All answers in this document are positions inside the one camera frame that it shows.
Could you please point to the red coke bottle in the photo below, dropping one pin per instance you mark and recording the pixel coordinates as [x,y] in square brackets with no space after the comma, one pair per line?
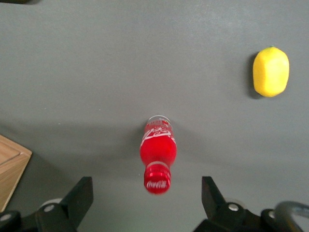
[158,149]

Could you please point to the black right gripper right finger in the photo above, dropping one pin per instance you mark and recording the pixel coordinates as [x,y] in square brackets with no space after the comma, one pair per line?
[213,203]

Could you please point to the yellow lemon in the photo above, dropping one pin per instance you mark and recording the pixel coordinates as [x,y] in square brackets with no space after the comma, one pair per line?
[270,72]

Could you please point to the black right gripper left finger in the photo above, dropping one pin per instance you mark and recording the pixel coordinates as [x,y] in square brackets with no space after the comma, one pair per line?
[74,203]

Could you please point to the dark flat object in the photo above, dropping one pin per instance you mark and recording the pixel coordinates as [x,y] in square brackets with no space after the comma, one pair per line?
[14,1]

